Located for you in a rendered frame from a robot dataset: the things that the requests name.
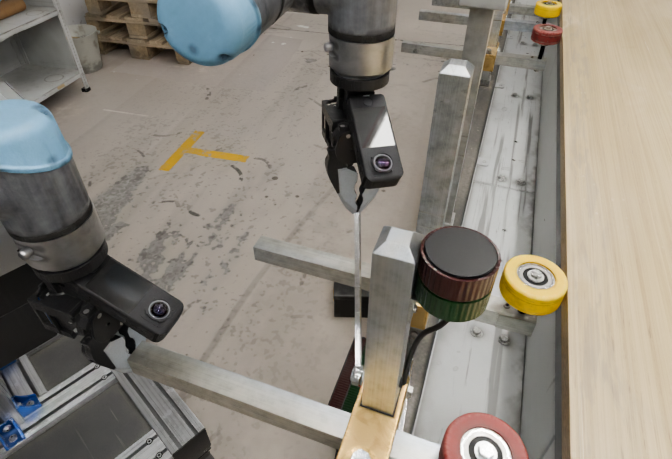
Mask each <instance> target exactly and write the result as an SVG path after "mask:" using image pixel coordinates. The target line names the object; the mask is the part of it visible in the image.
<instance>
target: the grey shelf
mask: <svg viewBox="0 0 672 459"><path fill-rule="evenodd" d="M23 1H24V2H25V4H26V9H25V10H24V11H22V12H19V13H17V14H15V15H12V16H10V17H7V18H5V19H3V20H0V83H3V82H4V81H7V82H8V83H9V84H10V85H11V86H12V87H14V88H15V89H16V90H17V91H18V92H19V93H20V94H21V95H22V96H24V97H25V98H26V99H27V100H30V101H34V102H37V103H40V102H42V101H43V100H45V99H47V98H48V97H50V96H51V95H53V94H55V93H56V92H58V91H59V90H61V89H63V88H64V87H66V86H67V85H69V84H71V83H72V82H74V81H75V80H77V79H79V78H81V79H82V82H83V84H84V87H83V88H81V90H82V92H89V91H90V90H91V88H90V87H89V85H88V82H87V79H86V77H85V74H84V71H83V68H82V65H81V62H80V60H79V57H78V54H77V51H76V48H75V46H74V43H73V40H72V37H71V34H70V31H69V29H68V26H67V23H66V20H65V17H64V15H63V12H62V9H61V6H60V3H59V0H23ZM53 2H54V3H53ZM54 4H55V6H54ZM55 7H56V8H55ZM58 15H59V17H58ZM59 18H60V19H59ZM60 21H61V22H60ZM61 24H62V25H61ZM62 26H63V28H62ZM63 29H64V30H63ZM64 32H65V33H64ZM17 34H18V35H17ZM15 35H16V36H15ZM65 35H66V36H65ZM8 37H9V38H8ZM18 37H19V38H18ZM66 37H67V39H66ZM16 38H17V39H16ZM9 39H10V40H9ZM19 39H20V40H19ZM67 40H68V41H67ZM10 41H11V42H10ZM68 43H69V44H68ZM11 44H12V45H11ZM21 44H22V45H21ZM12 46H13V47H12ZM22 46H23V47H22ZM69 46H70V47H69ZM20 47H21V48H20ZM13 48H14V49H13ZM70 49H71V50H70ZM14 50H15V51H14ZM24 51H25V52H24ZM71 51H72V52H71ZM15 53H16V54H15ZM25 53H26V54H25ZM72 54H73V55H72ZM16 55H17V56H16ZM17 57H18V58H17ZM73 57H74V58H73ZM27 58H28V59H27ZM18 60H19V61H18ZM28 60H29V61H28ZM74 60H75V61H74ZM19 62H20V63H19ZM75 62H76V64H75ZM20 64H21V65H20ZM76 65H77V66H76ZM77 68H78V69H77Z"/></svg>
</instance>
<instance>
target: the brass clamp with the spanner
mask: <svg viewBox="0 0 672 459"><path fill-rule="evenodd" d="M409 383H410V378H409V376H408V378H407V383H406V385H405V386H402V388H400V390H399V394H398V397H397V401H396V405H395V408H394V412H393V415H389V414H386V413H384V412H381V411H378V410H375V409H372V408H369V407H366V406H363V405H362V392H363V382H362V385H361V388H360V391H359V393H358V396H357V399H356V402H355V405H354V408H353V411H352V413H351V416H350V419H349V422H348V425H347V428H346V431H345V434H344V436H343V439H342V442H341V445H340V448H339V451H338V454H337V457H336V459H351V457H352V455H353V453H354V452H356V451H358V450H359V449H363V450H364V451H366V452H367V453H369V456H370V458H371V459H389V458H390V454H391V450H392V446H393V442H394V438H395V435H396V431H397V430H398V428H399V424H400V420H401V416H402V413H403V409H404V404H405V399H406V397H407V398H411V397H412V393H413V387H411V386H409Z"/></svg>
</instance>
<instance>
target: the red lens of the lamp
mask: <svg viewBox="0 0 672 459"><path fill-rule="evenodd" d="M451 227H457V228H465V229H469V230H472V231H474V232H477V233H479V234H481V235H482V236H484V237H485V238H487V239H488V240H489V241H490V242H491V244H492V245H494V248H495V250H496V251H497V253H498V260H497V262H498V263H497V262H496V263H497V265H495V269H493V270H492V271H491V273H490V274H489V275H484V276H482V277H481V278H479V277H478V278H477V279H476V278H473V280H471V279H468V280H467V279H465V278H462V279H458V278H457V277H454V278H453V276H450V275H448V274H443V272H441V271H439V270H438V269H437V268H434V267H433V265H431V264H430V263H429V262H430V261H429V260H428V259H426V256H425V255H426V254H424V251H425V249H423V247H424V244H425V240H426V239H427V238H429V237H428V236H431V235H432V234H433V232H435V231H438V230H441V229H444V228H451ZM426 241H427V240H426ZM424 248H425V247H424ZM497 253H496V254H497ZM500 264H501V254H500V251H499V249H498V248H497V246H496V245H495V243H494V242H493V241H492V240H491V239H490V238H488V237H487V236H485V235H484V234H482V233H480V232H478V231H476V230H473V229H470V228H467V227H461V226H445V227H440V228H437V229H435V230H433V231H431V232H429V233H428V234H427V235H426V236H425V237H424V239H423V241H422V243H421V249H420V255H419V261H418V274H419V277H420V279H421V281H422V282H423V283H424V285H425V286H426V287H427V288H428V289H429V290H431V291H432V292H433V293H435V294H437V295H438V296H441V297H443V298H445V299H449V300H453V301H460V302H468V301H474V300H478V299H480V298H483V297H484V296H486V295H487V294H488V293H489V292H490V291H491V290H492V288H493V286H494V283H495V280H496V277H497V274H498V271H499V268H500Z"/></svg>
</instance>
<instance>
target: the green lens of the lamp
mask: <svg viewBox="0 0 672 459"><path fill-rule="evenodd" d="M492 290H493V288H492ZM492 290H491V291H490V292H489V293H488V294H487V295H486V296H484V297H483V298H480V299H478V300H474V301H470V302H454V301H450V300H447V299H444V298H441V297H439V296H437V295H436V294H434V293H433V292H431V291H430V290H429V289H428V288H427V287H426V286H425V285H424V283H423V282H422V281H421V279H420V277H419V274H418V268H417V274H416V280H415V287H414V291H415V296H416V299H417V301H418V302H419V304H420V305H421V306H422V307H423V308H424V309H425V310H426V311H427V312H428V313H429V314H431V315H433V316H434V317H437V318H439V319H441V320H444V321H449V322H467V321H471V320H474V319H476V318H478V317H479V316H480V315H482V314H483V312H484V311H485V310H486V308H487V305H488V302H489V299H490V296H491V293H492Z"/></svg>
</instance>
